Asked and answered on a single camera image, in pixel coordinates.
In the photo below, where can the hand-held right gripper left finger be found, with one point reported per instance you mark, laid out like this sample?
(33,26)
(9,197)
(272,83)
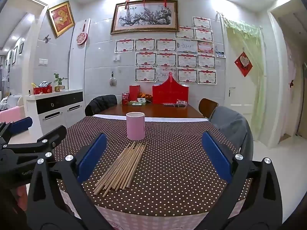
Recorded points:
(93,155)

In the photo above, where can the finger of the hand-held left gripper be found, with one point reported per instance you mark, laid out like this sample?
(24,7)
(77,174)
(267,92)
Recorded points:
(55,134)
(21,125)

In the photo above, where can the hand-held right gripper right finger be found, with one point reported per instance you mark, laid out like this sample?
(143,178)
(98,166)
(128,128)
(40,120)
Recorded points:
(215,155)

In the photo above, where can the bunch of wooden chopsticks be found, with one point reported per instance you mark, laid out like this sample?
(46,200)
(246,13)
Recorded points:
(122,170)

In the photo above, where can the pink cylindrical cup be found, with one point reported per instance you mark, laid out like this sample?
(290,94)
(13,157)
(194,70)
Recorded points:
(135,127)

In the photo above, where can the pink cloth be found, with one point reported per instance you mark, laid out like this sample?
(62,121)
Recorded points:
(12,113)

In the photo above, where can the white and black sideboard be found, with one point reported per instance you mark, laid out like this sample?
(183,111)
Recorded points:
(55,107)

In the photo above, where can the grey jacket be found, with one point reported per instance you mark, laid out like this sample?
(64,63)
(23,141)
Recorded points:
(230,124)

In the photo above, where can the brown polka dot tablecloth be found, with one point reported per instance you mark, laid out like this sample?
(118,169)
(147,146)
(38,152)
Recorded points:
(172,172)

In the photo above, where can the wooden chair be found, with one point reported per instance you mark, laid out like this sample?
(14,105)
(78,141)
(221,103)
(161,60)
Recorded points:
(206,105)

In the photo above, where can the potted green plant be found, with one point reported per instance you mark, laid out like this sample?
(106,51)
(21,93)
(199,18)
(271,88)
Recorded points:
(59,82)

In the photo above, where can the black jacket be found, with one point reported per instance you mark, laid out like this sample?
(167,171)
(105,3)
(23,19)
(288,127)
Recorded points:
(100,104)

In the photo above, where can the clear plastic packet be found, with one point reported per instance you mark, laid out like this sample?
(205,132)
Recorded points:
(181,102)

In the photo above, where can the red drink carton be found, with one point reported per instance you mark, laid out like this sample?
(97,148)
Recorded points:
(125,98)

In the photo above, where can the flat green box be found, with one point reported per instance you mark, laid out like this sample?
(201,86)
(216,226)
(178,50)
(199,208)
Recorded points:
(136,103)

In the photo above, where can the white door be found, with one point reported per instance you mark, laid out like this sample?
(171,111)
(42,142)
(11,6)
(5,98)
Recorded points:
(239,88)

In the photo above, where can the small red box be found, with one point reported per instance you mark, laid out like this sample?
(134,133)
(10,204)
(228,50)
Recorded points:
(134,93)

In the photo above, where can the hanging kitchen brush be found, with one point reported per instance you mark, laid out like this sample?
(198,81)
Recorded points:
(112,81)

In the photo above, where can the large red gift box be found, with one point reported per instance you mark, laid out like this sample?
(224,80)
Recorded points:
(170,92)

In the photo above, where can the orange snack packets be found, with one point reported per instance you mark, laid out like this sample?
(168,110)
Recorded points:
(146,96)

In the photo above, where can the green door curtain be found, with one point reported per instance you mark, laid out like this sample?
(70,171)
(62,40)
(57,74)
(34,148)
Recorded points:
(260,76)

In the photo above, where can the red heart diamond ornament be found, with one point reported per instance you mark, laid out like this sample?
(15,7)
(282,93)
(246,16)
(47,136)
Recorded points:
(243,63)

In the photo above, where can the framed red calligraphy picture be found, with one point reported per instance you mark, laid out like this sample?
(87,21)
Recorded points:
(60,18)

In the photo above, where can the framed blossom painting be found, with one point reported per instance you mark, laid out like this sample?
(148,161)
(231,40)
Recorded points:
(145,16)

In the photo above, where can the white light switch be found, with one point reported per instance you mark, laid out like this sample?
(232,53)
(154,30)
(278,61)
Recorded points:
(43,62)

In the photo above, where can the black wall picture frame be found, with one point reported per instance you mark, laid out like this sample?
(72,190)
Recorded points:
(21,48)
(14,54)

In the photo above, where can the butterfly wall decoration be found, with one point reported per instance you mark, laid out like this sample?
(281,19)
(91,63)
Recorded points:
(47,38)

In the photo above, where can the small white wall switch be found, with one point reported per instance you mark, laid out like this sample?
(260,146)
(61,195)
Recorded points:
(117,57)

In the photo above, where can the round red wall ornament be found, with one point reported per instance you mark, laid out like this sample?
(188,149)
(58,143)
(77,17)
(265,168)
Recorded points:
(82,37)

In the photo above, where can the small wall photo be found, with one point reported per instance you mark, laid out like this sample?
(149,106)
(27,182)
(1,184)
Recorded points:
(220,54)

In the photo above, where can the group of wall certificates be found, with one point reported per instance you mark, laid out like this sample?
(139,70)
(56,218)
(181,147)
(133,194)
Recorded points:
(165,60)

